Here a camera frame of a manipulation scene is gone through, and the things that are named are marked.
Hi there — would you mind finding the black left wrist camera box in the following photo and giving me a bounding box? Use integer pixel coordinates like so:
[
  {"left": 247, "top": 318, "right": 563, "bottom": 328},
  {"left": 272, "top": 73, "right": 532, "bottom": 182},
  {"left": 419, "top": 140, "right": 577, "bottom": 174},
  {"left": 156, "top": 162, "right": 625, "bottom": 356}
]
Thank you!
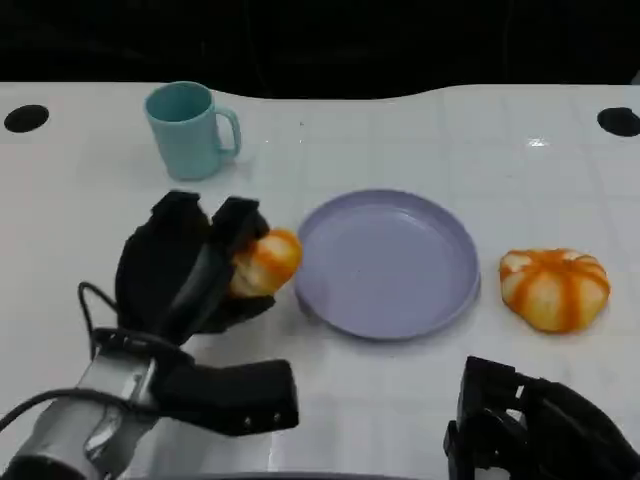
[{"left": 159, "top": 358, "right": 301, "bottom": 437}]

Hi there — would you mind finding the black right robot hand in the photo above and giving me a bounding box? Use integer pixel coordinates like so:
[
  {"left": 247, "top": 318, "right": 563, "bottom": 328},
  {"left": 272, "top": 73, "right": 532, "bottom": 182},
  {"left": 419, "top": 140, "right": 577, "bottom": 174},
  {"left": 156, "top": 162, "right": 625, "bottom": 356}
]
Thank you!
[{"left": 443, "top": 355, "right": 632, "bottom": 480}]

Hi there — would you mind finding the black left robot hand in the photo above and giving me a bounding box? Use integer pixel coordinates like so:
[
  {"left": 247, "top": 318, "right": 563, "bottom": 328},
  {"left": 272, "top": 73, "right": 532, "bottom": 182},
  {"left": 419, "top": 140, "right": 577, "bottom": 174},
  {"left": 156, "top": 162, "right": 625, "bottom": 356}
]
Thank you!
[{"left": 114, "top": 189, "right": 279, "bottom": 347}]

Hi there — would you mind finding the pale green mug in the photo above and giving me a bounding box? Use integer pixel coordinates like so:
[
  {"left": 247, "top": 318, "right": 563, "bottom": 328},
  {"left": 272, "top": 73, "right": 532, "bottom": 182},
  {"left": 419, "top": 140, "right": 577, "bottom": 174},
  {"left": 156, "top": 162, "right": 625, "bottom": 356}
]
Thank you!
[{"left": 144, "top": 81, "right": 243, "bottom": 182}]

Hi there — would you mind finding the lilac plate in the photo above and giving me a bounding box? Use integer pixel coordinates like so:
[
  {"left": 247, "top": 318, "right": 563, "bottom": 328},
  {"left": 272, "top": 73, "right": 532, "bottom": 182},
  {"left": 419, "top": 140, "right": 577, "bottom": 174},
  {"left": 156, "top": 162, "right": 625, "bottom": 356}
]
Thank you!
[{"left": 294, "top": 188, "right": 482, "bottom": 342}]

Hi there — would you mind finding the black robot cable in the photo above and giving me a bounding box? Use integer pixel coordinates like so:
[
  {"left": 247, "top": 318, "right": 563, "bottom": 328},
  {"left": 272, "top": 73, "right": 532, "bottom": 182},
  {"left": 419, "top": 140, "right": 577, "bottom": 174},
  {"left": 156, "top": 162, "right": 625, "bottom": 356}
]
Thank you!
[
  {"left": 0, "top": 387, "right": 157, "bottom": 432},
  {"left": 77, "top": 281, "right": 126, "bottom": 354}
]

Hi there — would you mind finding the orange white toy bread roll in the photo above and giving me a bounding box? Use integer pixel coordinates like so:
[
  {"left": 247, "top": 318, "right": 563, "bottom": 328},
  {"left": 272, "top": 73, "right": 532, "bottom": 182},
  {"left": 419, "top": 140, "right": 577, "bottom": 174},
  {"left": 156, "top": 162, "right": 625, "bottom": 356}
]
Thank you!
[
  {"left": 228, "top": 228, "right": 304, "bottom": 300},
  {"left": 499, "top": 247, "right": 612, "bottom": 335}
]

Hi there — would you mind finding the black round table grommet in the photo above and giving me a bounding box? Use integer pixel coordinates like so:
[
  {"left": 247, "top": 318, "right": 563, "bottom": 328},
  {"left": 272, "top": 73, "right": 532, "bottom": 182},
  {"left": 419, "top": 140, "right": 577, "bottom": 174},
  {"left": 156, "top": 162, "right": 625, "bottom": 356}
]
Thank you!
[
  {"left": 596, "top": 106, "right": 640, "bottom": 137},
  {"left": 3, "top": 104, "right": 51, "bottom": 134}
]

